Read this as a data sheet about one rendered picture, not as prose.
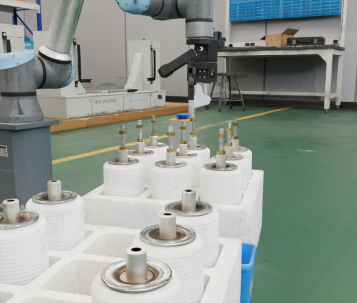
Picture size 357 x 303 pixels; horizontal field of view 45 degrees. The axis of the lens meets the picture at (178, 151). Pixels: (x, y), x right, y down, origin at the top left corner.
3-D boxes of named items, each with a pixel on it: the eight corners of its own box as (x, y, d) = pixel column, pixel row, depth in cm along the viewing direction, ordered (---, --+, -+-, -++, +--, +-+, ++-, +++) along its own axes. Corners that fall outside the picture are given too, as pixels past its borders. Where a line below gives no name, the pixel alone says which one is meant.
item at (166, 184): (152, 246, 99) (152, 169, 96) (149, 231, 109) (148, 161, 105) (194, 244, 101) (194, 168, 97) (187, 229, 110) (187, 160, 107)
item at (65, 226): (20, 305, 74) (12, 204, 71) (50, 279, 83) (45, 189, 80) (71, 313, 72) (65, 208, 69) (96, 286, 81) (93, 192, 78)
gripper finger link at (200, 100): (209, 118, 117) (210, 83, 116) (188, 118, 117) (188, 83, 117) (210, 118, 120) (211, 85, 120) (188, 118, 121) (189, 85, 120)
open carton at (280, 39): (271, 48, 574) (272, 31, 570) (299, 48, 546) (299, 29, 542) (259, 47, 553) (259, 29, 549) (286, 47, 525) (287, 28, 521)
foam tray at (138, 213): (83, 269, 103) (80, 196, 100) (139, 217, 140) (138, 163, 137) (248, 290, 94) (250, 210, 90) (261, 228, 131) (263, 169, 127)
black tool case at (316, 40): (290, 47, 546) (290, 39, 544) (325, 47, 530) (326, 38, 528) (285, 46, 515) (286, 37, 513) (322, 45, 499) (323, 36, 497)
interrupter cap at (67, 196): (22, 204, 72) (21, 200, 72) (47, 192, 79) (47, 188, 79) (63, 208, 70) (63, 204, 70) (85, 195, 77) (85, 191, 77)
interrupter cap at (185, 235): (130, 246, 55) (130, 240, 54) (149, 225, 62) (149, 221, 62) (188, 252, 53) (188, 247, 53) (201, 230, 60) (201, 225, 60)
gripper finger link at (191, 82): (193, 99, 116) (194, 66, 115) (187, 99, 116) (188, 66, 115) (194, 101, 120) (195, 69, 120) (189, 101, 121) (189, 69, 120)
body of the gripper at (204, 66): (217, 85, 116) (217, 38, 114) (185, 85, 117) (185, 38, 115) (217, 84, 124) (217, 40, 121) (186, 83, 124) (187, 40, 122)
